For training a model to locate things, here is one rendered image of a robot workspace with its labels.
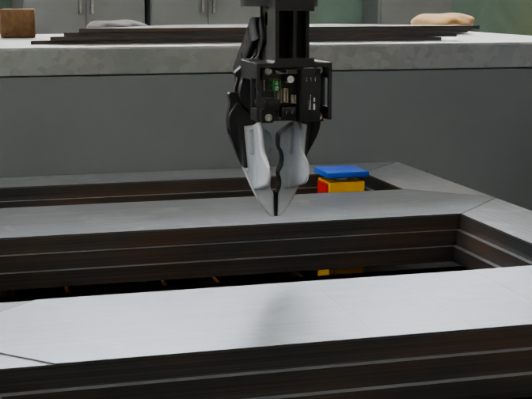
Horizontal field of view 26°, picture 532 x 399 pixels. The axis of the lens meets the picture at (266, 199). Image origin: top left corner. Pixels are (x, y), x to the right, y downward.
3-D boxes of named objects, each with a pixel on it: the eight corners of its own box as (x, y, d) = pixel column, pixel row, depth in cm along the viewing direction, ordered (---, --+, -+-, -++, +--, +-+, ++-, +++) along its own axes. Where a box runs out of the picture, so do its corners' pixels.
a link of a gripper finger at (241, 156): (229, 168, 109) (229, 75, 108) (226, 166, 111) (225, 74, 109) (278, 166, 110) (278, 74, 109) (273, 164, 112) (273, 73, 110)
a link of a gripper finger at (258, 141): (256, 226, 106) (256, 127, 104) (240, 214, 112) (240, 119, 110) (288, 225, 107) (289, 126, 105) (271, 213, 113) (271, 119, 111)
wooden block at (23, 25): (35, 37, 204) (34, 9, 204) (0, 37, 203) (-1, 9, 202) (36, 36, 214) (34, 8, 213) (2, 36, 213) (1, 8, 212)
